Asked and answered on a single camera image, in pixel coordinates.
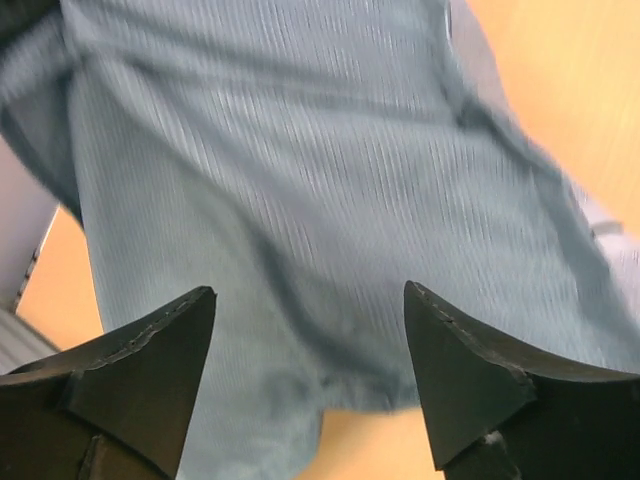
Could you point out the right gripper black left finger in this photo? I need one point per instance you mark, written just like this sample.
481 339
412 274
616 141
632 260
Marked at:
116 407

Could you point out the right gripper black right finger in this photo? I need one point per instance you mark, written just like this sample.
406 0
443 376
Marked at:
498 408

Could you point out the blue striped pillowcase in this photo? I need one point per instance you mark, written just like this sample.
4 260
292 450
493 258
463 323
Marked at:
305 159

